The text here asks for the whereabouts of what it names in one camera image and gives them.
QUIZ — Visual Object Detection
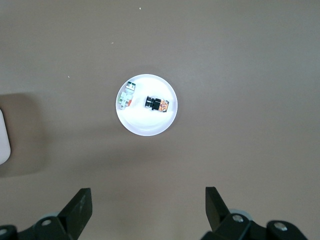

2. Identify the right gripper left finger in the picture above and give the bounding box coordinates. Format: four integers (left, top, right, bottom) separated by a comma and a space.
0, 187, 94, 240

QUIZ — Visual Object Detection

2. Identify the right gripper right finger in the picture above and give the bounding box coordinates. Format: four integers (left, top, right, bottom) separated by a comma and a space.
201, 186, 307, 240

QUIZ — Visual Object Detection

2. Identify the orange and black switch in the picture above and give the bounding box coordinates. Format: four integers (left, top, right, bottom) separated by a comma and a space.
143, 94, 171, 114

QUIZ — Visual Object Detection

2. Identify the white lidded storage box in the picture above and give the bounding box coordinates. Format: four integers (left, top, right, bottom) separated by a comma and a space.
0, 107, 12, 166

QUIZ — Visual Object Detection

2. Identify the pale pink round plate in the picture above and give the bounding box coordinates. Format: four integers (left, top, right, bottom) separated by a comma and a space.
115, 73, 179, 137

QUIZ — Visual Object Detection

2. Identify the brown table cover sheet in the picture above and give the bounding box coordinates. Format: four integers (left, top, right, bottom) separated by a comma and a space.
0, 0, 320, 240

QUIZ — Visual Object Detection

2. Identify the green and white switch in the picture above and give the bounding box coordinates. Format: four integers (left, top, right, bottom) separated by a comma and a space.
118, 81, 137, 111

